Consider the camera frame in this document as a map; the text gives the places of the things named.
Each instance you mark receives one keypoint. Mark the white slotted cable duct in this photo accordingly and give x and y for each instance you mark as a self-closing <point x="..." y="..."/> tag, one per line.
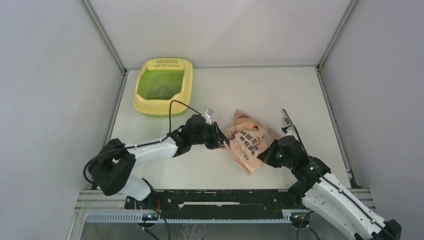
<point x="132" y="217"/>

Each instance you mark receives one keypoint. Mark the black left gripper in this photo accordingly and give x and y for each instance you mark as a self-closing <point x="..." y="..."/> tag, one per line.
<point x="218" y="139"/>

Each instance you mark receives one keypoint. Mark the aluminium frame rail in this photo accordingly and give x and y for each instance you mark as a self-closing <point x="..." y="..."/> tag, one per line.
<point x="96" y="200"/>

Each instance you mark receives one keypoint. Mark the peach cat litter bag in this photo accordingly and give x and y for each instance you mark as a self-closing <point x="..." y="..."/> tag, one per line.
<point x="248" y="138"/>

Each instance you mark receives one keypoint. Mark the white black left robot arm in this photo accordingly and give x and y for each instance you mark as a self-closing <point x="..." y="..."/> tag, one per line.
<point x="111" y="169"/>

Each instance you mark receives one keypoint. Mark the yellow green litter box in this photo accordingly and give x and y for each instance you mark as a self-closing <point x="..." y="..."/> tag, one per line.
<point x="164" y="86"/>

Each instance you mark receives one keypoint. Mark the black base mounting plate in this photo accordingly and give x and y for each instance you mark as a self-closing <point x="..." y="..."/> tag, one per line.
<point x="226" y="204"/>

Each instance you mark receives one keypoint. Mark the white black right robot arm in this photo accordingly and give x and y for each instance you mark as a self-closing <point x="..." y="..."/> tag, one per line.
<point x="320" y="191"/>

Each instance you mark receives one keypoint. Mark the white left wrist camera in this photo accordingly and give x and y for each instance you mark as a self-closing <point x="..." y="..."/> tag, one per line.
<point x="207" y="115"/>

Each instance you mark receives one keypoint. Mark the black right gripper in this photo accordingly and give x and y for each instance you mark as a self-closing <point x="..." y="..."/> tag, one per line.
<point x="268" y="155"/>

